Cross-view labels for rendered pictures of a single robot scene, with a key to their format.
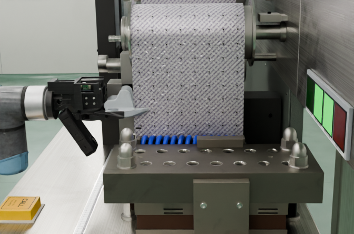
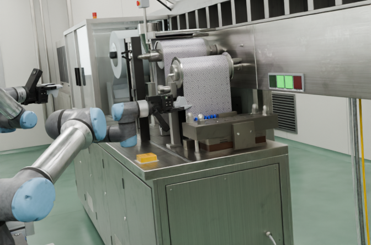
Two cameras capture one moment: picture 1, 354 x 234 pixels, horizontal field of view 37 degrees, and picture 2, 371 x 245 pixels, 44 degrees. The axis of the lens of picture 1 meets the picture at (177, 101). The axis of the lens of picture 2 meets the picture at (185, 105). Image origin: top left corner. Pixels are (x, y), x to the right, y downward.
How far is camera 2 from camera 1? 121 cm
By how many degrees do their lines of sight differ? 24
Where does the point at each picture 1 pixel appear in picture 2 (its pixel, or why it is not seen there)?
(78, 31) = not seen: outside the picture
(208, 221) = (240, 140)
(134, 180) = (208, 128)
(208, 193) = (239, 128)
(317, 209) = not seen: hidden behind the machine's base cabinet
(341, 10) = (289, 45)
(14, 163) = (134, 139)
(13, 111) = (134, 112)
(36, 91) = (143, 102)
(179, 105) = (205, 101)
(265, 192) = (258, 126)
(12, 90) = (131, 103)
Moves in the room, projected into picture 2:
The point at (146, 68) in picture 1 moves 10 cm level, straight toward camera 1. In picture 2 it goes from (189, 86) to (200, 87)
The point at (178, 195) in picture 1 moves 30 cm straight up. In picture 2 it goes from (226, 132) to (221, 62)
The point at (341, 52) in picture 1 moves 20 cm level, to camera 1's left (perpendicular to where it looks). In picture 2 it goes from (291, 59) to (249, 63)
